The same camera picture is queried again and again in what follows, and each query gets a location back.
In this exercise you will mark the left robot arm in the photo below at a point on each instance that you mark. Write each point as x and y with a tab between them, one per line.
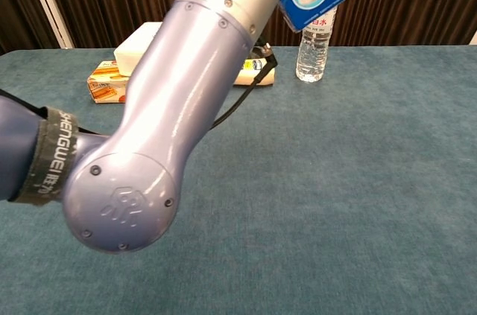
179	88

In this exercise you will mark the orange snack carton box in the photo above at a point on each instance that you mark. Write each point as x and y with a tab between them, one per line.
104	88

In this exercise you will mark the cream bottle with blue cap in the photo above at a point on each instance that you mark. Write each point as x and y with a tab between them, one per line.
270	78

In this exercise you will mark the clear plastic water bottle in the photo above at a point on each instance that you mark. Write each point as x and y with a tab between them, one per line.
311	58

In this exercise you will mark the white tissue pack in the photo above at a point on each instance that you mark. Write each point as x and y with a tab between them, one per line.
130	50

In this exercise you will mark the white frame post at edge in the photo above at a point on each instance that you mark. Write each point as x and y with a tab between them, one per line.
474	37

